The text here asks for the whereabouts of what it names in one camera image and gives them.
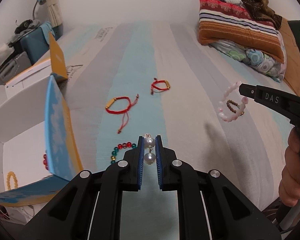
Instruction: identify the brown wooden bead bracelet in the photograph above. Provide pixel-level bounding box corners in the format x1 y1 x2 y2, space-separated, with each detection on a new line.
225 99 246 117

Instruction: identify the multicolour bead bracelet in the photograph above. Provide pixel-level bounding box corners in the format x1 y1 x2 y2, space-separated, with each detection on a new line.
110 141 138 165

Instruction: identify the pink bead bracelet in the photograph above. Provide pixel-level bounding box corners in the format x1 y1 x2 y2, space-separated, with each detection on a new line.
217 80 249 123

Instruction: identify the white pearl string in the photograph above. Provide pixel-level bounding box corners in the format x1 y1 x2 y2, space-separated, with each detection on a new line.
143 133 157 165

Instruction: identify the yellow bead bracelet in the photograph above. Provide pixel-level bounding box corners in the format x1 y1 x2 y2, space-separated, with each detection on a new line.
6 171 19 191

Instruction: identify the red cord bracelet long tail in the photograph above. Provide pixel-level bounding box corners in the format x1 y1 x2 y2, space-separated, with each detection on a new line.
105 94 139 134

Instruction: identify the red cord bracelet gold bar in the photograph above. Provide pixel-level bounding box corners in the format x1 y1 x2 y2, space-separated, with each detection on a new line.
150 77 171 95

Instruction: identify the person's right hand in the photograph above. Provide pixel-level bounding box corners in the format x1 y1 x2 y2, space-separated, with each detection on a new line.
279 127 300 207

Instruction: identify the wooden headboard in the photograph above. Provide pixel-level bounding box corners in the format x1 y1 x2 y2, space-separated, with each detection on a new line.
279 18 300 96

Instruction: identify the floral quilt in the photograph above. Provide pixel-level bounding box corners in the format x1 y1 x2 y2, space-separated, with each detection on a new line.
210 31 287 82

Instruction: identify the blue yellow cardboard box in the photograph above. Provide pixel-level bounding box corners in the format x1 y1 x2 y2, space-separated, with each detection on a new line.
0 36 83 207

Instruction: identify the brown blanket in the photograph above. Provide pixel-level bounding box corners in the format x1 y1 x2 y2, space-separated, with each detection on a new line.
241 0 283 30

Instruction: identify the striped orange pillow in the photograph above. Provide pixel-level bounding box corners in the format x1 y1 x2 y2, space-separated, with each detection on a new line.
198 0 284 63

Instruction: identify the grey suitcase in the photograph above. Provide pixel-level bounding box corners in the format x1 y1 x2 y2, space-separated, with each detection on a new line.
0 51 31 85

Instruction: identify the teal suitcase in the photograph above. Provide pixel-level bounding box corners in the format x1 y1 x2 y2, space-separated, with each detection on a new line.
20 21 55 64

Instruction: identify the beige curtain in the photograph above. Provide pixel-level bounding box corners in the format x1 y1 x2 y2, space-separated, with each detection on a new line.
46 0 63 27

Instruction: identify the blue desk lamp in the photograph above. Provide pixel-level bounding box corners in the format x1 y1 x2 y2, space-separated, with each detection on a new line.
32 0 46 21

